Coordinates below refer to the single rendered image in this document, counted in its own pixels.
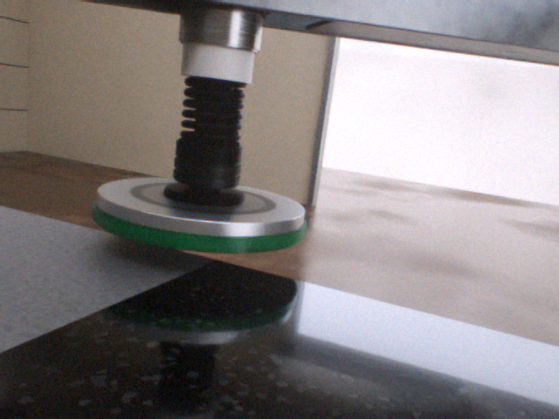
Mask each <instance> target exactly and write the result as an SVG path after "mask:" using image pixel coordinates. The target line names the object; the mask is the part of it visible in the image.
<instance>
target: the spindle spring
mask: <svg viewBox="0 0 559 419"><path fill-rule="evenodd" d="M185 84H186V85H187V86H191V87H189V88H186V89H185V90H184V95H185V96H187V97H189V98H194V99H185V100H183V105H184V106H185V107H187V108H191V109H196V108H203V109H216V110H230V112H222V111H195V110H183V112H182V115H183V116H184V117H185V118H191V119H195V118H197V119H209V120H227V121H230V123H224V122H214V121H191V120H183V121H182V122H181V126H182V127H183V128H186V129H192V130H203V131H228V133H207V132H197V131H182V132H181V137H182V138H184V139H190V140H209V141H210V142H227V144H231V145H240V143H239V142H238V139H240V138H241V134H240V132H239V130H241V128H242V123H241V121H238V120H240V119H242V118H243V116H244V114H243V113H242V111H239V110H241V109H243V108H244V107H245V103H244V102H243V101H242V100H239V99H243V98H244V97H245V92H244V91H242V90H238V89H243V88H245V87H246V85H247V83H244V82H240V81H229V80H223V79H215V78H209V77H195V76H192V77H188V78H186V79H185ZM197 86H221V87H225V88H234V90H233V91H226V90H212V89H205V88H197ZM197 96H199V97H213V98H227V99H231V101H218V100H205V99H196V97H197Z"/></svg>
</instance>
